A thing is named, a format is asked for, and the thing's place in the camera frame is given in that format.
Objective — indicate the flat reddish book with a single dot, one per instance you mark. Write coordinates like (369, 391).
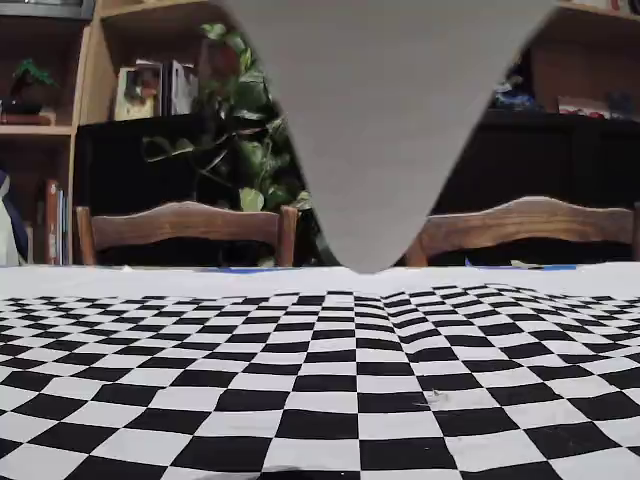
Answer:
(27, 119)

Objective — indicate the blue spine books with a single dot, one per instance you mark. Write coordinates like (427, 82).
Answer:
(64, 225)

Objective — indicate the small green bonsai model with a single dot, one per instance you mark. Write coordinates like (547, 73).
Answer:
(32, 80)

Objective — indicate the red white flat item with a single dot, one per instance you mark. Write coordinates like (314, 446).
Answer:
(580, 107)

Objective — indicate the light wooden bookcase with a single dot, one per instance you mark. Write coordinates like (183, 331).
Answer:
(92, 75)

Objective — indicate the green leafy houseplant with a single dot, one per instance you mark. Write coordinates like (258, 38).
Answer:
(245, 95)

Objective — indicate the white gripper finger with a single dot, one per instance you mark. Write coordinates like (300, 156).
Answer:
(380, 150)

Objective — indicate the black white checkered mat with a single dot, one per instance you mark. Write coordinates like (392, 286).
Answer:
(200, 400)

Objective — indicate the dark box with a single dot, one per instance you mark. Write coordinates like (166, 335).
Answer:
(45, 6)

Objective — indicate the wooden chair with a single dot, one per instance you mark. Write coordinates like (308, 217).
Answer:
(185, 220)
(530, 220)

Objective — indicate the wooden wall shelf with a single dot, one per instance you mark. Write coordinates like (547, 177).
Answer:
(575, 65)

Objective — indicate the white black book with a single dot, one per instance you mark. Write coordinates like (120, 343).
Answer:
(182, 87)

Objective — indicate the red spine book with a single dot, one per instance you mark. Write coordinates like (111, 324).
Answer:
(51, 225)

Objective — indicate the illustrated picture box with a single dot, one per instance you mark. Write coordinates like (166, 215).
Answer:
(135, 95)

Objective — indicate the black cabinet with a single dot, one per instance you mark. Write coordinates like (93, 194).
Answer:
(110, 165)

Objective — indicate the blue tape strip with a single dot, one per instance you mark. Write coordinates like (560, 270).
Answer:
(520, 265)
(280, 270)

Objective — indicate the penguin plush toy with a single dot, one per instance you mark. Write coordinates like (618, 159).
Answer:
(7, 235)

